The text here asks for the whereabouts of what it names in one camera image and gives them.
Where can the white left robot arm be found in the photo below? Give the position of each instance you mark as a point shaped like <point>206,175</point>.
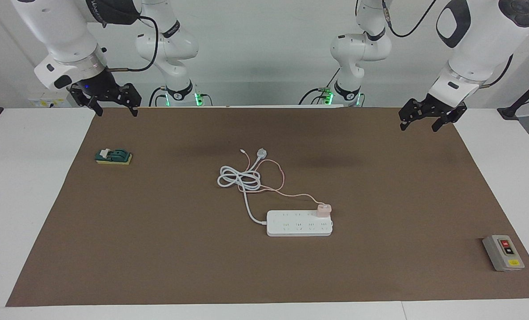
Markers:
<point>482,44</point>

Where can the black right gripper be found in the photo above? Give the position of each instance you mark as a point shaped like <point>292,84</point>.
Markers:
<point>100,86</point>

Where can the white box with yellow labels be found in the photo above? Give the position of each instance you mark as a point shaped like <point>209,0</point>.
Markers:
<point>46,102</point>

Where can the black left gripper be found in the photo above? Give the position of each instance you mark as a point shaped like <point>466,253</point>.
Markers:
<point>442,109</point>

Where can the pink charger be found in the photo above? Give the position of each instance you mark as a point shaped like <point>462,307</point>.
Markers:
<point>323,210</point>

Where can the black stand with pole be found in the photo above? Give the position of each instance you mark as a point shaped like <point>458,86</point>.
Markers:
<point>524,95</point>

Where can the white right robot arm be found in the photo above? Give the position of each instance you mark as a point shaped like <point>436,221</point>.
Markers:
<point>64,35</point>

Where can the white power strip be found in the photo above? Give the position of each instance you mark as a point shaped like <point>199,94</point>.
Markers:
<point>295,227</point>

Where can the brown table mat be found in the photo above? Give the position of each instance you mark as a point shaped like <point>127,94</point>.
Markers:
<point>158,249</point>

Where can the green knife switch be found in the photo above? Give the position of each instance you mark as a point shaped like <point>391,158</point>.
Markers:
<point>113,156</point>

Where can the grey switch box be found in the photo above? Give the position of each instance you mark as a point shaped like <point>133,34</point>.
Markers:
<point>503,252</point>

